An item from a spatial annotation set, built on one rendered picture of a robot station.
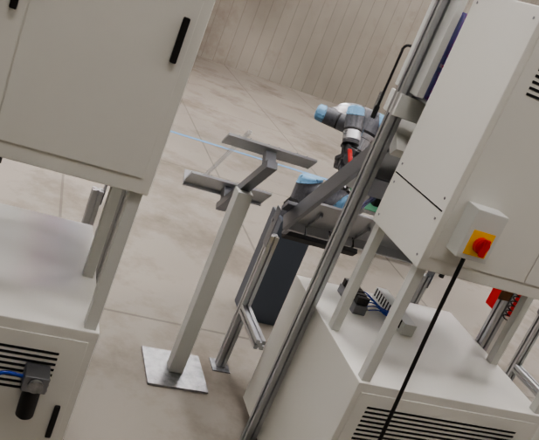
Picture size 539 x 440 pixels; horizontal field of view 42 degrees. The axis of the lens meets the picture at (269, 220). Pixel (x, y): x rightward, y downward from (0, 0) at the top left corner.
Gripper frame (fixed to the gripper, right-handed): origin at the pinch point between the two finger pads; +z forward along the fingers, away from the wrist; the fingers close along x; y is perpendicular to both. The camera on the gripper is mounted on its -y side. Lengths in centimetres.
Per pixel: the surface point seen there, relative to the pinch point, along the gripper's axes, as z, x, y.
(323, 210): 14.0, 11.6, -7.4
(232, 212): 23, 47, -5
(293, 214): 16.9, 21.0, -0.5
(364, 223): 14.3, -7.8, -6.3
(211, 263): 42, 47, 6
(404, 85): -13, 25, -74
